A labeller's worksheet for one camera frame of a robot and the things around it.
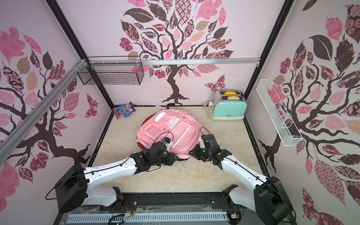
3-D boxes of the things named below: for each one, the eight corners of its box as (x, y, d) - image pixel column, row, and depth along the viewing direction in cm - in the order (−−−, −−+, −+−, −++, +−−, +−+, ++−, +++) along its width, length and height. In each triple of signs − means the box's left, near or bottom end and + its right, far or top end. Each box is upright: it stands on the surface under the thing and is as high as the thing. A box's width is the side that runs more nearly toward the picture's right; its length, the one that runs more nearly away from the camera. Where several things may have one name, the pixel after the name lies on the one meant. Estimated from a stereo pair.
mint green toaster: (213, 120, 112) (217, 104, 97) (210, 106, 123) (213, 89, 108) (241, 120, 112) (250, 104, 97) (236, 106, 123) (243, 89, 108)
